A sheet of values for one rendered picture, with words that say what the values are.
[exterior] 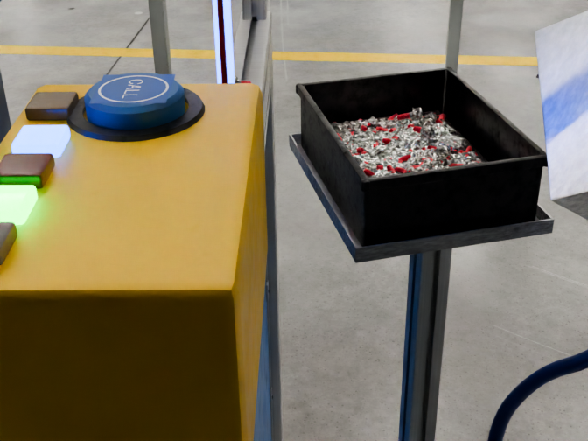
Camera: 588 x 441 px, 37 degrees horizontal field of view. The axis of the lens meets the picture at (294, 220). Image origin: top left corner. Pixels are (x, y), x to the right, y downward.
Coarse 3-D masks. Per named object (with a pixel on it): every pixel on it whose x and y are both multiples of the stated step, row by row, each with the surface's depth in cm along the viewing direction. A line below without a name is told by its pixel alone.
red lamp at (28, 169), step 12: (12, 156) 32; (24, 156) 32; (36, 156) 32; (48, 156) 32; (0, 168) 31; (12, 168) 31; (24, 168) 31; (36, 168) 31; (48, 168) 31; (0, 180) 31; (12, 180) 31; (24, 180) 31; (36, 180) 31
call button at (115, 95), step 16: (112, 80) 37; (128, 80) 37; (144, 80) 36; (160, 80) 36; (96, 96) 35; (112, 96) 35; (128, 96) 35; (144, 96) 35; (160, 96) 35; (176, 96) 35; (96, 112) 35; (112, 112) 34; (128, 112) 34; (144, 112) 34; (160, 112) 35; (176, 112) 35; (112, 128) 35; (128, 128) 35; (144, 128) 35
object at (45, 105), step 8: (40, 96) 36; (48, 96) 36; (56, 96) 36; (64, 96) 36; (72, 96) 36; (32, 104) 36; (40, 104) 36; (48, 104) 36; (56, 104) 36; (64, 104) 36; (72, 104) 36; (32, 112) 35; (40, 112) 35; (48, 112) 35; (56, 112) 35; (64, 112) 35; (72, 112) 36; (32, 120) 36; (40, 120) 36
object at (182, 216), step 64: (192, 128) 35; (256, 128) 36; (64, 192) 31; (128, 192) 30; (192, 192) 30; (256, 192) 35; (64, 256) 27; (128, 256) 27; (192, 256) 27; (256, 256) 35; (0, 320) 26; (64, 320) 26; (128, 320) 26; (192, 320) 26; (256, 320) 34; (0, 384) 28; (64, 384) 27; (128, 384) 27; (192, 384) 27; (256, 384) 34
